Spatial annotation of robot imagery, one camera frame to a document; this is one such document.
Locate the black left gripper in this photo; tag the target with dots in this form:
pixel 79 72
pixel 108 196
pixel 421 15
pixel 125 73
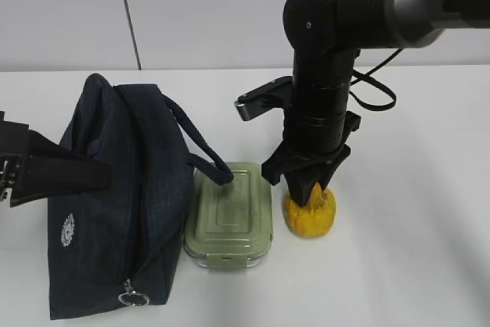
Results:
pixel 34 167

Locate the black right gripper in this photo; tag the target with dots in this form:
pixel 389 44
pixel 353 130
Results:
pixel 286 158

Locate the yellow toy fruit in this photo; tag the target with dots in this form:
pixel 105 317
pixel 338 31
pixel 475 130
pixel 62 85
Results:
pixel 316 218

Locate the green lid glass container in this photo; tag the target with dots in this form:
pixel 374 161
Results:
pixel 230 226

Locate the dark blue lunch bag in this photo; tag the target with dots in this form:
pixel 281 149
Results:
pixel 119 247

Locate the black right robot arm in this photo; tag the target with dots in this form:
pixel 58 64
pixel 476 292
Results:
pixel 327 36

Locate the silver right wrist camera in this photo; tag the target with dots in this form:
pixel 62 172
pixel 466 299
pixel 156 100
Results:
pixel 256 103

